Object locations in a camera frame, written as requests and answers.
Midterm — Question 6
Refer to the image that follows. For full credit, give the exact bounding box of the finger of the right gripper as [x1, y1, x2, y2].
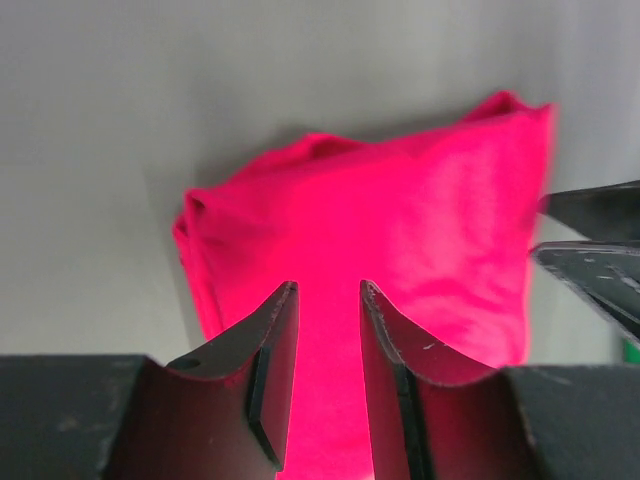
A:
[532, 241, 639, 345]
[539, 180, 639, 242]

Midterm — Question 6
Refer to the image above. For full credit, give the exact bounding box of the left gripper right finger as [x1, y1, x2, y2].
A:
[360, 281, 639, 479]

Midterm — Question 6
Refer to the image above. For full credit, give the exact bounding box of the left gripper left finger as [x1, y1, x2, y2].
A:
[1, 282, 299, 479]

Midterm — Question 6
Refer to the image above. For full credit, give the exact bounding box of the red t shirt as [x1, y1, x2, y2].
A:
[173, 91, 555, 479]

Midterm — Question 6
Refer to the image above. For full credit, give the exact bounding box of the green plastic tray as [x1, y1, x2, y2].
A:
[623, 340, 640, 364]

